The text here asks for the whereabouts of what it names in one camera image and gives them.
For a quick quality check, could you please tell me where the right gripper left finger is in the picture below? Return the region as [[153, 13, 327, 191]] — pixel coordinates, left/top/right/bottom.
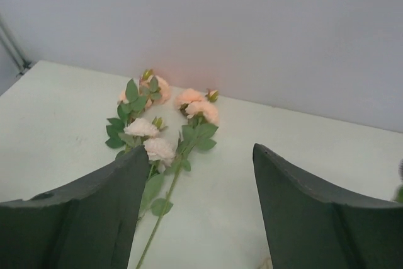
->
[[1, 146, 150, 268]]

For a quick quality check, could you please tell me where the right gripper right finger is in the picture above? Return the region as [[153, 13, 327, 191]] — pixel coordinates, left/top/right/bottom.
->
[[253, 144, 402, 268]]

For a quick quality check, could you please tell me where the cream printed ribbon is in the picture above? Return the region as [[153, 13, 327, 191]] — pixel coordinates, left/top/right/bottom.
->
[[257, 256, 273, 269]]

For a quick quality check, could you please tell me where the white ribbed ceramic vase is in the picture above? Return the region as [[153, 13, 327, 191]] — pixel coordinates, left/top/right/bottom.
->
[[398, 160, 403, 182]]

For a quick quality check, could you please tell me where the pale pink rose stem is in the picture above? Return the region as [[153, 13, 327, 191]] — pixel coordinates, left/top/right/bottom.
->
[[123, 118, 176, 219]]

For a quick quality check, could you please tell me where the left aluminium frame post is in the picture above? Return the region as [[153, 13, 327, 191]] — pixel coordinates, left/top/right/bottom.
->
[[1, 16, 32, 76]]

